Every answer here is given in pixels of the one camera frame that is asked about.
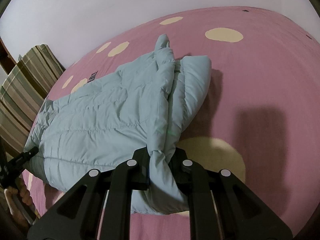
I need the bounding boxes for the striped fabric headboard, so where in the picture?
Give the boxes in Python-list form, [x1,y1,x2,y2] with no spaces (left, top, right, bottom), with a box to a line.
[0,44,66,153]

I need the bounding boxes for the light blue puffer jacket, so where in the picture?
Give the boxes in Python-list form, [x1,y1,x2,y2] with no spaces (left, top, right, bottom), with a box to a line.
[24,34,212,215]

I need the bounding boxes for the person's left hand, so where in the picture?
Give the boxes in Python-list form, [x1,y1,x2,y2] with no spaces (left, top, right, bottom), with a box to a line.
[5,180,35,222]

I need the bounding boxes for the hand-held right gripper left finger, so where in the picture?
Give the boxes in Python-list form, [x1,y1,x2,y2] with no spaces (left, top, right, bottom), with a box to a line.
[26,148,150,240]

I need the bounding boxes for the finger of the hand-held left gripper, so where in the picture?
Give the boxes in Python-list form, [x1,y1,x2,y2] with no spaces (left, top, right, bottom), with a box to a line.
[6,147,39,172]

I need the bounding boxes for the pink dotted bed sheet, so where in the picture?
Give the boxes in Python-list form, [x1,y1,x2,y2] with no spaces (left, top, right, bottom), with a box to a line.
[21,5,320,240]

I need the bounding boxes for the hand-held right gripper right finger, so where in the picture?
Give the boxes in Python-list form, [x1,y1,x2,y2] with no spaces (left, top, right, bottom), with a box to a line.
[169,148,293,240]

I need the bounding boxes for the brown wooden door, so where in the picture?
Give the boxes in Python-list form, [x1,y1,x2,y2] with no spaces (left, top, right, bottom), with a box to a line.
[0,37,18,68]

